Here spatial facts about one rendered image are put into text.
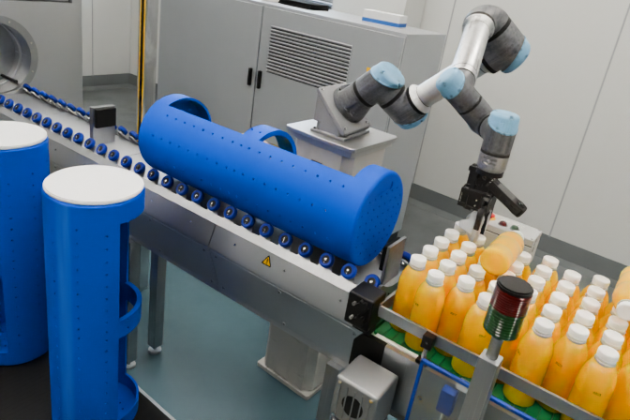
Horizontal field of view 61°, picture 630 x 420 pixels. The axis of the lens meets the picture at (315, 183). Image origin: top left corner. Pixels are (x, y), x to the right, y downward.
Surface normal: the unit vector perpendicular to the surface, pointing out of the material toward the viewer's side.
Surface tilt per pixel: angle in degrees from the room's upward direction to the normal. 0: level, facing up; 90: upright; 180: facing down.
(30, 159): 90
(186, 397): 0
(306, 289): 70
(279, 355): 90
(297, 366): 90
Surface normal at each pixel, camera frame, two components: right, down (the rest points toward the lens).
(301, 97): -0.62, 0.21
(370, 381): 0.15, -0.92
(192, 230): -0.50, -0.10
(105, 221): 0.51, 0.39
